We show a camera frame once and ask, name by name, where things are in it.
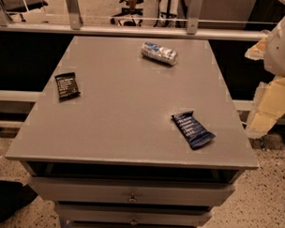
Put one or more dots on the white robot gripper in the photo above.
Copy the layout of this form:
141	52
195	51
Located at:
281	51

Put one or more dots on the blue rxbar blueberry wrapper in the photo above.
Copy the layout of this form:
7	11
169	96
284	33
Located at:
193	131

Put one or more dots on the black rxbar chocolate wrapper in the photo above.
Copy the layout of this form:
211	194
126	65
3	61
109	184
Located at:
67	86

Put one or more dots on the silver blue drink can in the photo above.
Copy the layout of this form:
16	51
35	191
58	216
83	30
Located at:
159	53

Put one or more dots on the grey drawer cabinet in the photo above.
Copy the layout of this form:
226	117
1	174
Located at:
120	127

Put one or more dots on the black office chair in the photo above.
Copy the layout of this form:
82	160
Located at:
129	10

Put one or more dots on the metal railing beam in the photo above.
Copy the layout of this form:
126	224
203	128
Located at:
201	34

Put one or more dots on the middle grey drawer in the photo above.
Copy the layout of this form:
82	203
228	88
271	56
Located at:
127	215

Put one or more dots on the grey drawer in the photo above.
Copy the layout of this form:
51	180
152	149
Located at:
129	192
127	215

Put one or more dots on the top grey drawer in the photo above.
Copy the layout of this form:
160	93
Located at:
129	192

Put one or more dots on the grey chair at left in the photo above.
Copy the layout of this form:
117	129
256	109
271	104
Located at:
14	7

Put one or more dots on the black object at left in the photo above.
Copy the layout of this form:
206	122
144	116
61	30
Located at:
14	196

